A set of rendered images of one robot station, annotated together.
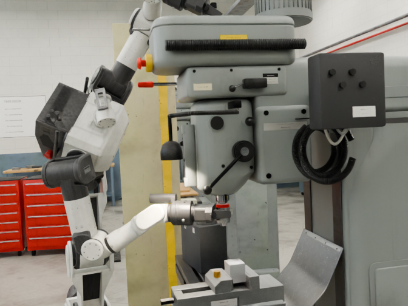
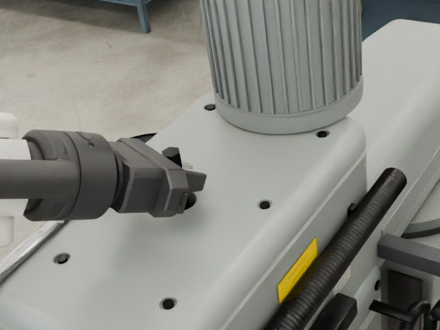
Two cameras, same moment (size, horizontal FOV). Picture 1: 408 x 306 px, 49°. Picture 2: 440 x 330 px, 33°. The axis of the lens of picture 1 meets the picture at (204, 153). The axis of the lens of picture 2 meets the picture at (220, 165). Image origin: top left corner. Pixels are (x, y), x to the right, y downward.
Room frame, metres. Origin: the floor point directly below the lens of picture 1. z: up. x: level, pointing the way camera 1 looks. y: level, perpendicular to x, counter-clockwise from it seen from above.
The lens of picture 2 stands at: (1.01, 0.33, 2.40)
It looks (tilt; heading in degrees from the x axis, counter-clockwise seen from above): 35 degrees down; 320
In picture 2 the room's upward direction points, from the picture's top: 9 degrees counter-clockwise
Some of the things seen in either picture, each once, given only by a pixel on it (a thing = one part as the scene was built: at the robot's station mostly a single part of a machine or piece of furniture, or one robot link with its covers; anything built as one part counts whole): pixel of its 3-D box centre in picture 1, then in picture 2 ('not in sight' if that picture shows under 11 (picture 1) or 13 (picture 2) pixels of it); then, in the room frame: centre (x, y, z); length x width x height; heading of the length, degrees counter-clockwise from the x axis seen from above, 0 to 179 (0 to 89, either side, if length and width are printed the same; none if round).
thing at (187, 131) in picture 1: (189, 155); not in sight; (1.54, 0.05, 1.44); 0.04 x 0.04 x 0.21; 11
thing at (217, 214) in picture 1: (221, 214); not in sight; (1.53, -0.05, 1.24); 0.06 x 0.02 x 0.03; 81
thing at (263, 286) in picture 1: (226, 289); not in sight; (1.43, -0.05, 1.01); 0.35 x 0.15 x 0.11; 104
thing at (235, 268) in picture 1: (234, 271); not in sight; (1.43, -0.08, 1.07); 0.06 x 0.05 x 0.06; 14
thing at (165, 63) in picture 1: (219, 47); (198, 244); (1.56, -0.07, 1.81); 0.47 x 0.26 x 0.16; 101
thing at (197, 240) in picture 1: (203, 241); not in sight; (1.89, 0.02, 1.06); 0.22 x 0.12 x 0.20; 23
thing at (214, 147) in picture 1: (221, 146); not in sight; (1.56, -0.06, 1.47); 0.21 x 0.19 x 0.32; 11
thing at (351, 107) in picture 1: (346, 91); not in sight; (1.29, -0.42, 1.62); 0.20 x 0.09 x 0.21; 101
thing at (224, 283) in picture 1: (218, 280); not in sight; (1.42, -0.03, 1.05); 0.12 x 0.06 x 0.04; 14
